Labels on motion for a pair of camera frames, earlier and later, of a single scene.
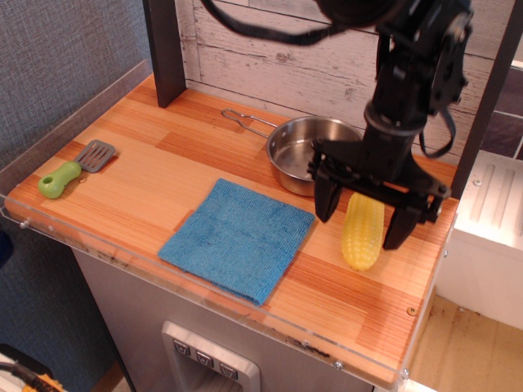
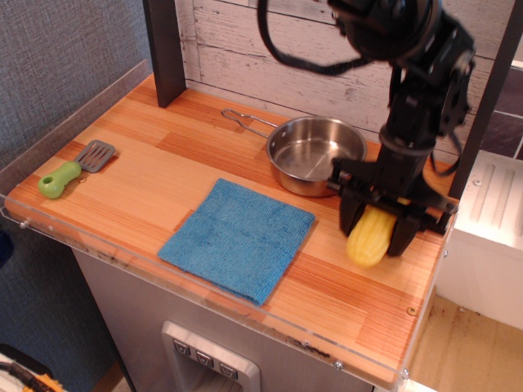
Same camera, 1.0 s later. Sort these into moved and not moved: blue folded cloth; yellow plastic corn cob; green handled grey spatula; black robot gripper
Moved: black robot gripper
Not moved: blue folded cloth; yellow plastic corn cob; green handled grey spatula
